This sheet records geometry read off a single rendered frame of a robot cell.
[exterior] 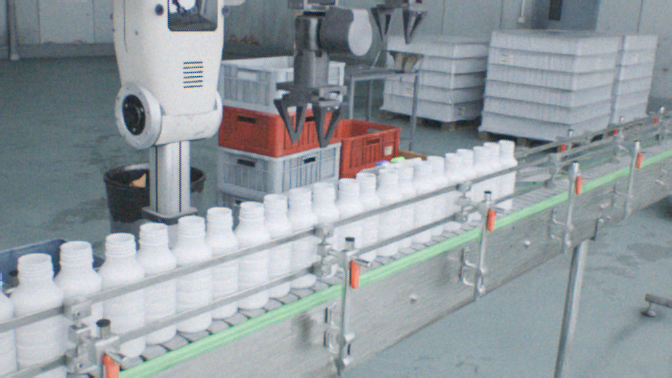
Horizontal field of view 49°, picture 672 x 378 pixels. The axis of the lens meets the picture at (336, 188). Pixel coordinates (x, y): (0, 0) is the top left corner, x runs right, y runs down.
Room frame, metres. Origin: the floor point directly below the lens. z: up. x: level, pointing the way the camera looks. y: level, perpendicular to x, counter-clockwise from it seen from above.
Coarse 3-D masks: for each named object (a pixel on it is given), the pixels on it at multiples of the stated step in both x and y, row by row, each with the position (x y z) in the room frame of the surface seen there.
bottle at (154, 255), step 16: (144, 224) 0.97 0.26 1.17; (160, 224) 0.97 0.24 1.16; (144, 240) 0.95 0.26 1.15; (160, 240) 0.95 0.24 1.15; (144, 256) 0.94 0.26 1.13; (160, 256) 0.94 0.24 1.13; (160, 272) 0.93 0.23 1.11; (160, 288) 0.93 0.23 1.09; (160, 304) 0.93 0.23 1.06; (160, 336) 0.93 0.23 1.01
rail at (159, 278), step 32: (608, 128) 2.36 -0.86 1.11; (640, 128) 2.38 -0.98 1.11; (544, 160) 1.83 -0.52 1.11; (576, 160) 2.18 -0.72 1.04; (608, 160) 2.18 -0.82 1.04; (224, 256) 1.00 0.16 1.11; (128, 288) 0.88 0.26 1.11; (256, 288) 1.06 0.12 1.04; (32, 320) 0.78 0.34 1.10; (160, 320) 0.92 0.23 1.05
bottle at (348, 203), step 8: (344, 184) 1.26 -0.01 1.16; (352, 184) 1.26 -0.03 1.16; (344, 192) 1.26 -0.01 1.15; (352, 192) 1.26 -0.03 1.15; (336, 200) 1.27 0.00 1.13; (344, 200) 1.26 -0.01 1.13; (352, 200) 1.26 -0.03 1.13; (344, 208) 1.25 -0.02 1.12; (352, 208) 1.25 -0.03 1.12; (360, 208) 1.26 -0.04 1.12; (344, 216) 1.24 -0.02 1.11; (352, 224) 1.25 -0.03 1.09; (360, 224) 1.26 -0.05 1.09; (344, 232) 1.24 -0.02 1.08; (352, 232) 1.25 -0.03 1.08; (360, 232) 1.26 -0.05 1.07; (344, 240) 1.24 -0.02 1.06; (360, 240) 1.26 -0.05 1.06; (360, 256) 1.26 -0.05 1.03
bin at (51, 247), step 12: (48, 240) 1.46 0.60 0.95; (60, 240) 1.48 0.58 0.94; (0, 252) 1.38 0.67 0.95; (12, 252) 1.40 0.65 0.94; (24, 252) 1.42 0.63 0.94; (36, 252) 1.44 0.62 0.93; (48, 252) 1.46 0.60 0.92; (0, 264) 1.38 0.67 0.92; (12, 264) 1.40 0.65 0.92; (96, 264) 1.39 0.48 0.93
